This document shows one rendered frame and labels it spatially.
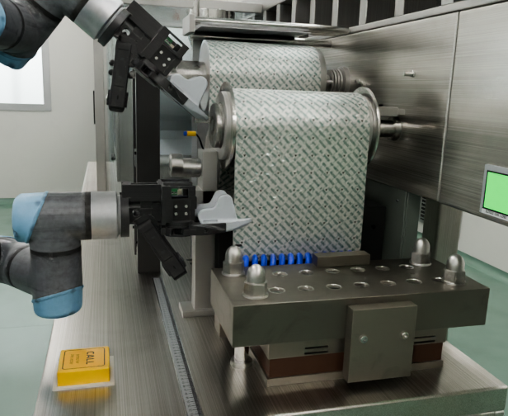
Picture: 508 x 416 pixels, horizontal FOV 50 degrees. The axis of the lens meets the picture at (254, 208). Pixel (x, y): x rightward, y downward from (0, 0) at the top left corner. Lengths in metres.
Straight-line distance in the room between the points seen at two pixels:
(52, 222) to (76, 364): 0.21
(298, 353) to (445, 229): 0.55
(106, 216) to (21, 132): 5.68
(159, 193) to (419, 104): 0.47
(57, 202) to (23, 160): 5.68
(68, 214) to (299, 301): 0.36
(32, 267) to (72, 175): 5.63
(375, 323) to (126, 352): 0.39
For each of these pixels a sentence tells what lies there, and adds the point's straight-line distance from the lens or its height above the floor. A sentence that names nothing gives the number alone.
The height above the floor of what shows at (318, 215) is 1.10.
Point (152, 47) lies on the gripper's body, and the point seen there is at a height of 1.37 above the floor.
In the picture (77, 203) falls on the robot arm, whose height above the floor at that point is 1.14.
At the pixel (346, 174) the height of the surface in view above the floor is 1.17.
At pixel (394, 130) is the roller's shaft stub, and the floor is 1.25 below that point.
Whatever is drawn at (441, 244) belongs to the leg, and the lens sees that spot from 1.25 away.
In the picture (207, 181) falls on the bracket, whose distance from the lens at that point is 0.96.
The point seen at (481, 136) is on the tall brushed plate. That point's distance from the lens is 0.86.
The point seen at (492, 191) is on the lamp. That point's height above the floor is 1.19.
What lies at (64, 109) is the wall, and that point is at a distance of 6.44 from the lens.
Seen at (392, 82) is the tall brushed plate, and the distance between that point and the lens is 1.08.
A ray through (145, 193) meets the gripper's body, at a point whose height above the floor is 1.15.
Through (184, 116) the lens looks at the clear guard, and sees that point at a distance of 1.91.
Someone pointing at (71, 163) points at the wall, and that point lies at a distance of 6.49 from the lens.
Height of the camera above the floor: 1.31
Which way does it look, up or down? 12 degrees down
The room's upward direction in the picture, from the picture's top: 2 degrees clockwise
